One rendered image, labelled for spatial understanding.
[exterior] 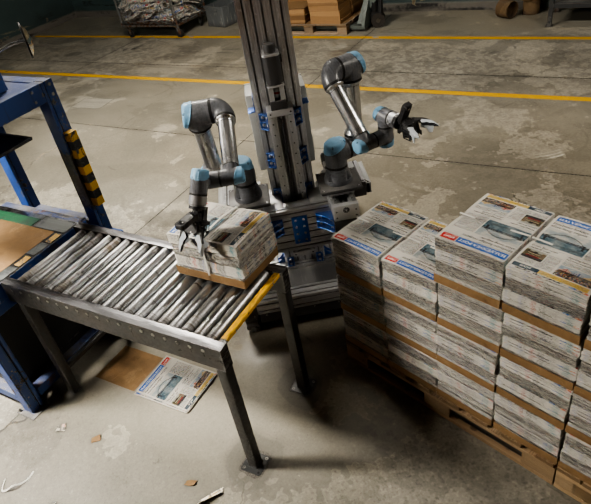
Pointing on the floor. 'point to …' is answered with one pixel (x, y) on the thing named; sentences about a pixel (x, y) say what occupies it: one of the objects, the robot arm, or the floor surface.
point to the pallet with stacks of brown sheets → (323, 15)
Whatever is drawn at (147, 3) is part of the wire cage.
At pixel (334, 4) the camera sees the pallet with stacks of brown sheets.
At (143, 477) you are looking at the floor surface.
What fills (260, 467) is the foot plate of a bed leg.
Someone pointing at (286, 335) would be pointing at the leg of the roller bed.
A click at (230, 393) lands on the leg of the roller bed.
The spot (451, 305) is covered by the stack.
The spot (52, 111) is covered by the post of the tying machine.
